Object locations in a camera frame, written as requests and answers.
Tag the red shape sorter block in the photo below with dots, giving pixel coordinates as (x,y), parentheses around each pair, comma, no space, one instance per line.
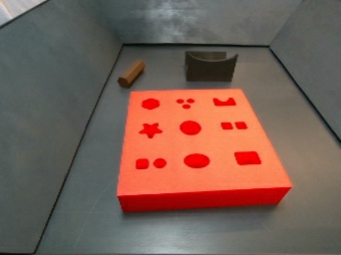
(197,153)

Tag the dark grey curved stand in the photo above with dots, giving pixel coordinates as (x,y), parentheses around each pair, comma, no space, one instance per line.
(209,66)

